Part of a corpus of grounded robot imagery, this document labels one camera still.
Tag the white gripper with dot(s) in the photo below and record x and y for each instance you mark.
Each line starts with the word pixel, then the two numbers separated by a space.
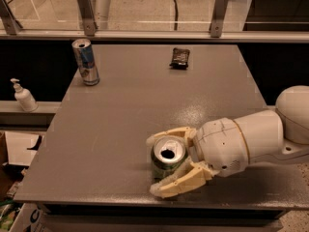
pixel 219 144

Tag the green soda can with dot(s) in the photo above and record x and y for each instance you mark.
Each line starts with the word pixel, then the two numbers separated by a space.
pixel 167 154

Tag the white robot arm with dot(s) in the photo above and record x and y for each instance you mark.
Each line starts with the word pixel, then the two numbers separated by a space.
pixel 186 158

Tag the silver blue redbull can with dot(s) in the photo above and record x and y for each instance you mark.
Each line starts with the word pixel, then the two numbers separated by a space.
pixel 84 56

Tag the dark snack bag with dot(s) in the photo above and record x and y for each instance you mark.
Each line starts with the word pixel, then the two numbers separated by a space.
pixel 180 59

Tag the white cardboard box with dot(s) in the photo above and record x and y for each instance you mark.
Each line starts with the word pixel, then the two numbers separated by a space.
pixel 28 219

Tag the white pump bottle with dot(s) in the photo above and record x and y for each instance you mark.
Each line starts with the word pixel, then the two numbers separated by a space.
pixel 24 97

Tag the right metal rail bracket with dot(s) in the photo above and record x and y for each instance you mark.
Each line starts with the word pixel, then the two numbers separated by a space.
pixel 218 15

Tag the metal rail bracket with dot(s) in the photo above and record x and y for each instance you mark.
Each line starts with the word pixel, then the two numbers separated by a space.
pixel 87 16
pixel 11 25
pixel 218 15

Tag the middle metal rail bracket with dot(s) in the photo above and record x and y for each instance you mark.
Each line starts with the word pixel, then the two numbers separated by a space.
pixel 87 16

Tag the metal rail beam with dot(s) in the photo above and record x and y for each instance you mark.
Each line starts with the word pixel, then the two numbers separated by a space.
pixel 167 36

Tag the left metal rail bracket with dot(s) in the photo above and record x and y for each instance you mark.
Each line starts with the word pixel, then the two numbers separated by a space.
pixel 11 25

